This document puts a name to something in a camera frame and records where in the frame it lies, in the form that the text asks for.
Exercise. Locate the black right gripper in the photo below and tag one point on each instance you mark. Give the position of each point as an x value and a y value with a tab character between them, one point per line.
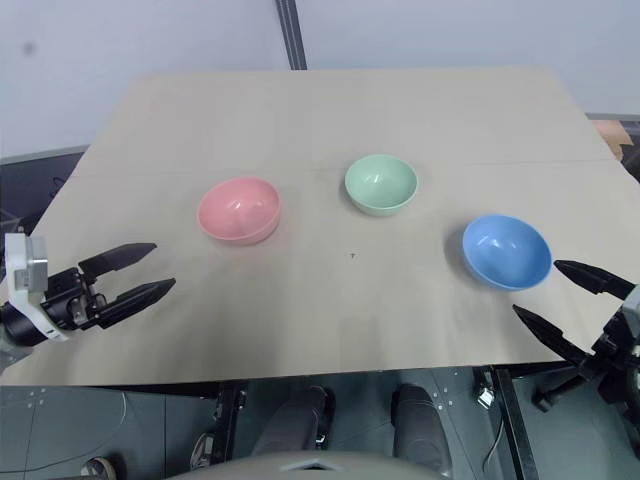
617	360

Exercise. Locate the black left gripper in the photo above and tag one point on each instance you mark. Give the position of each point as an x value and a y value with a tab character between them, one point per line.
70	302

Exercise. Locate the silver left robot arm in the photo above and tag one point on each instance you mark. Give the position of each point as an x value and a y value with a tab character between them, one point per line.
17	325

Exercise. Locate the blue plastic bowl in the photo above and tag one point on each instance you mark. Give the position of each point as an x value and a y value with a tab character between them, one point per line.
505	250

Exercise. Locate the pink plastic bowl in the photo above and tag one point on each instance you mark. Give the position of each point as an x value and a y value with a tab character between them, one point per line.
235	207

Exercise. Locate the dark grey cabinet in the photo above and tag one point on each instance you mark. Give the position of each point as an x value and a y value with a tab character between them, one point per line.
35	185

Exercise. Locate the black table leg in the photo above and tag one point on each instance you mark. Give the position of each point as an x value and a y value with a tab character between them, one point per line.
512	425
227	425

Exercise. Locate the brown cardboard box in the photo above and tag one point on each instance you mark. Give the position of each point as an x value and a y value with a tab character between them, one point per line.
617	132

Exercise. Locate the dark rounded shape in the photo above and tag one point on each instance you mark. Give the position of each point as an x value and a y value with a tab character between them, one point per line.
417	425
295	420

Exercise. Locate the green plastic bowl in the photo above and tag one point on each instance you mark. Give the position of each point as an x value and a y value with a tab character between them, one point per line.
380	182

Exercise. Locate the grey robot torso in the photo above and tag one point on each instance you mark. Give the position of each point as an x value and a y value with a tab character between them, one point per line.
310	466

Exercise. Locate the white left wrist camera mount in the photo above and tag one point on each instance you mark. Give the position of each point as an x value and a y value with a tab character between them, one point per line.
25	265

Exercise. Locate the dark vertical post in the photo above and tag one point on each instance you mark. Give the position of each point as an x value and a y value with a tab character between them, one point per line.
292	32

